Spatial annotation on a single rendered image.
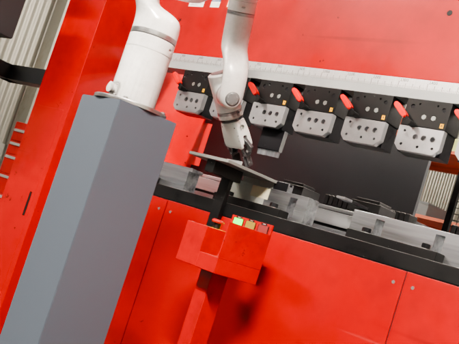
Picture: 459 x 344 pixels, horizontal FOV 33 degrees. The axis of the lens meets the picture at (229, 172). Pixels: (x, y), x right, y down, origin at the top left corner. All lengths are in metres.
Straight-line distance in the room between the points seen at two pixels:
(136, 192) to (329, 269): 0.66
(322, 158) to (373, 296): 1.12
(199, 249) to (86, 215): 0.50
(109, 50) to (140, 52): 1.32
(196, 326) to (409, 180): 1.10
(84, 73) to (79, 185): 1.35
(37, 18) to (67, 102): 2.23
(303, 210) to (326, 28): 0.64
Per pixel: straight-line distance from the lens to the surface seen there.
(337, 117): 2.59
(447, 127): 2.36
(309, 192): 2.84
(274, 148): 2.69
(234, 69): 2.47
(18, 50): 5.32
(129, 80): 1.94
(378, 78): 2.52
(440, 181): 8.74
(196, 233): 2.28
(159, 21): 1.97
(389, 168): 3.03
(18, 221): 3.23
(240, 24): 2.51
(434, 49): 2.47
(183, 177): 2.91
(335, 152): 3.18
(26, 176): 3.26
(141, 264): 2.79
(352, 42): 2.63
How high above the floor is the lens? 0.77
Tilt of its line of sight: 5 degrees up
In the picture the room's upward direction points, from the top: 18 degrees clockwise
